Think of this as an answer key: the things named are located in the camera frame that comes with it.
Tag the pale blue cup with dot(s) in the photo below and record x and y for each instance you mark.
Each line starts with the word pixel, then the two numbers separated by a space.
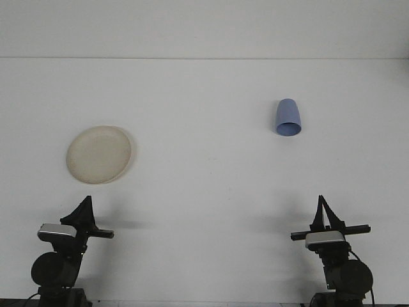
pixel 287 112

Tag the pale round plate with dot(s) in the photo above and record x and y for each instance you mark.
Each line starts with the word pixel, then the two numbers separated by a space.
pixel 99 155

